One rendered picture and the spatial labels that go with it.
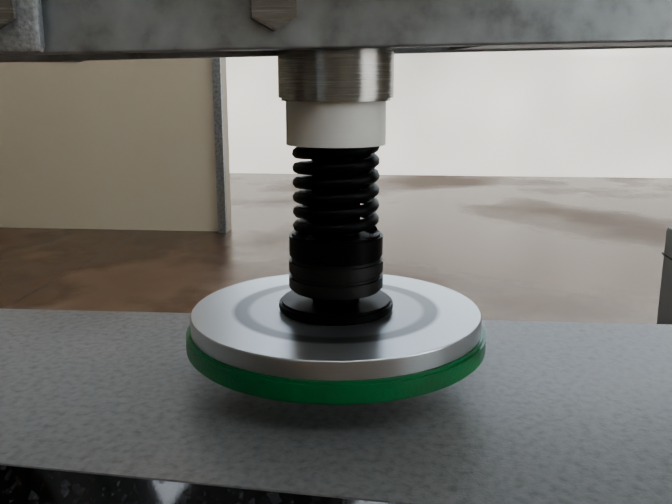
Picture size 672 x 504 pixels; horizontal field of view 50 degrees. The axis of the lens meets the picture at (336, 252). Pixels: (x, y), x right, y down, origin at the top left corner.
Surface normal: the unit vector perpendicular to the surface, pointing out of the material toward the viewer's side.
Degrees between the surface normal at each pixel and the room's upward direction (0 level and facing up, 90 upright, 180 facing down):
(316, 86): 90
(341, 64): 90
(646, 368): 0
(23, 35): 90
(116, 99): 90
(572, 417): 0
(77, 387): 0
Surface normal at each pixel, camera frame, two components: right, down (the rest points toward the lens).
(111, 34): 0.19, 0.22
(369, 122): 0.63, 0.18
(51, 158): -0.09, 0.22
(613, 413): 0.00, -0.97
